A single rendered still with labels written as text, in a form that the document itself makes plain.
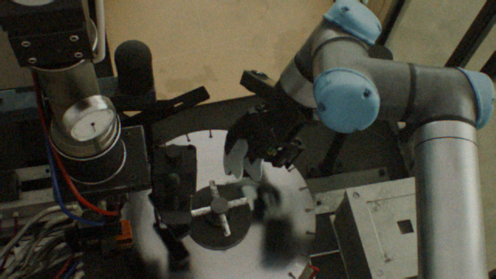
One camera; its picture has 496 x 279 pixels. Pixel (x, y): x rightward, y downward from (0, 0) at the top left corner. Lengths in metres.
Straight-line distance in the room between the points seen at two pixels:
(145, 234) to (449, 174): 0.51
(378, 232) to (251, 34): 0.59
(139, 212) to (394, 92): 0.49
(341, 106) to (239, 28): 0.78
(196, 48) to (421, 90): 0.77
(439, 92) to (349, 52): 0.12
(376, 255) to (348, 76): 0.46
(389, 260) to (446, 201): 0.42
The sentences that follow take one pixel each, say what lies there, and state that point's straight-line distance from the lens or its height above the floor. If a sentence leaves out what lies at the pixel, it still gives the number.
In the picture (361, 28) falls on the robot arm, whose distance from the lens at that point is 0.80.
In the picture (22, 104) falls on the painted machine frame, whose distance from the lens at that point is 1.04.
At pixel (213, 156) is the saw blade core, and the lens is 1.07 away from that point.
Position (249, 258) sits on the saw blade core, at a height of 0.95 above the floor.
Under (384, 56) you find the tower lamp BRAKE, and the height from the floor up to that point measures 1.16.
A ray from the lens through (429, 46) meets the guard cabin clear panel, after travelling 1.23.
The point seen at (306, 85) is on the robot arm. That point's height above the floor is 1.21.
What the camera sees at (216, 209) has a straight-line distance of 0.97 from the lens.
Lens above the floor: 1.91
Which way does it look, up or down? 62 degrees down
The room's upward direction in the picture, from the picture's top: 11 degrees clockwise
